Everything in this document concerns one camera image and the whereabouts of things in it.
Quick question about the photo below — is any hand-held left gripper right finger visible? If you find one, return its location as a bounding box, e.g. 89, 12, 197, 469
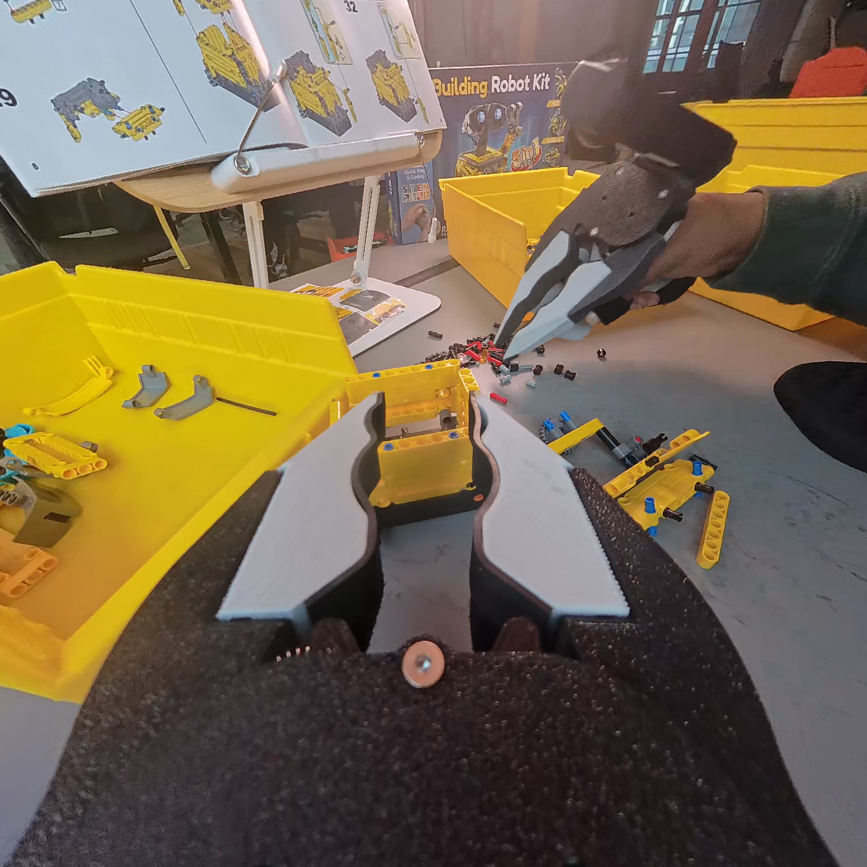
467, 393, 632, 620

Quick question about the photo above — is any yellow lego panel with pins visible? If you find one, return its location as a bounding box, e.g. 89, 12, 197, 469
603, 457, 718, 532

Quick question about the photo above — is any yellow perforated lego frame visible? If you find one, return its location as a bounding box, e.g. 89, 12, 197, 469
3, 432, 108, 480

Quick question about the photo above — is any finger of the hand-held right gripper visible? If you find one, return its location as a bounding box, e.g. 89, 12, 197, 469
503, 259, 615, 361
493, 232, 592, 348

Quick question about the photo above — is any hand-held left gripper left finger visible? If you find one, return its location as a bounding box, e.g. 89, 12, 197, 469
215, 392, 386, 623

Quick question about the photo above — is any blue lego set box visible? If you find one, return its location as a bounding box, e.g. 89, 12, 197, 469
387, 62, 577, 246

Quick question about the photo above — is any yellow lego beam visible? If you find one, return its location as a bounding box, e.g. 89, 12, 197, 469
696, 489, 731, 569

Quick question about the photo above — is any person's right hand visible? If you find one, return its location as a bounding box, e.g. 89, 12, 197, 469
626, 191, 771, 312

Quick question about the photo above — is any lego instruction booklet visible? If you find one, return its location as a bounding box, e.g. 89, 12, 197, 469
0, 0, 448, 199

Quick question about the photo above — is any lego axle and gear assembly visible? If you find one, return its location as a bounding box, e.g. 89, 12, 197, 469
538, 410, 711, 483

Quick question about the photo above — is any grey angled lego piece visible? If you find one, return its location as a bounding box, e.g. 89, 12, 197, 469
122, 364, 170, 410
154, 374, 218, 422

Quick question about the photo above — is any yellow curved lego piece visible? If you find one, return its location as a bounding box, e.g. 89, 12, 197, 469
23, 355, 115, 417

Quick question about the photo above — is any pile of small lego pins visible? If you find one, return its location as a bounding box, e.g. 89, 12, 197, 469
423, 328, 607, 404

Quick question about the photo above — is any orange lego frame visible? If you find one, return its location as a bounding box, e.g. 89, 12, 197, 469
0, 535, 58, 598

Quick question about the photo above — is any orange plastic object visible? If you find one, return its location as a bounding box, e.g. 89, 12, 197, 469
789, 46, 867, 100

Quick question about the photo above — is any person's right forearm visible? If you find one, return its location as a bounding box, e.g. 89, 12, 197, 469
704, 172, 867, 327

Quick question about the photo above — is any yellow lego robot body model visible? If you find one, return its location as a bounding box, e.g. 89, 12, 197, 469
330, 361, 492, 522

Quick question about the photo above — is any sticker sheet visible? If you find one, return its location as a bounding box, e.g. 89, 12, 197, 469
290, 283, 407, 343

